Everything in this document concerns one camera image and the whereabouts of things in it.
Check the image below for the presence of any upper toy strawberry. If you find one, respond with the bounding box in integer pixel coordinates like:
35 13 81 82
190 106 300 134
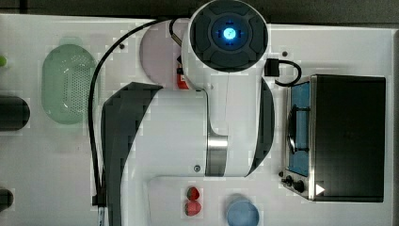
186 186 200 201

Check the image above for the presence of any green plastic colander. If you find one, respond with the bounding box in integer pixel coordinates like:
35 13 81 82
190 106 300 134
41 37 97 124

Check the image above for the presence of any lower toy strawberry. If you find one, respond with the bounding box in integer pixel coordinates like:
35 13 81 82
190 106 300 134
184 201 201 217

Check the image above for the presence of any grey round plate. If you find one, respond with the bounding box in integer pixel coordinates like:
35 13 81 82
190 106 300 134
140 18 188 89

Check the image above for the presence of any blue plastic cup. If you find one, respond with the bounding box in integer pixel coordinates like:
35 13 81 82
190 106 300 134
225 193 260 226

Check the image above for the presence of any green toy pepper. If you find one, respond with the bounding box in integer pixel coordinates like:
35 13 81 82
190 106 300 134
0 56 8 67

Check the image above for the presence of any black round pan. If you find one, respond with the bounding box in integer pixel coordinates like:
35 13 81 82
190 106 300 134
0 96 30 132

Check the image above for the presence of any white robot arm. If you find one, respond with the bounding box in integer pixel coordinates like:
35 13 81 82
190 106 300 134
101 0 275 226

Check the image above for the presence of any dark grey cup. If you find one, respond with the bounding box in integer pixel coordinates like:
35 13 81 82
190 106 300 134
0 188 14 212

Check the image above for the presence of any toy strawberry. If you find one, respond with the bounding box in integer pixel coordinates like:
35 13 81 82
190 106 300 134
184 201 201 217
186 186 200 201

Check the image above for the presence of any black toaster oven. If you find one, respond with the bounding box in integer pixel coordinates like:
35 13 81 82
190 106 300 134
279 74 386 202

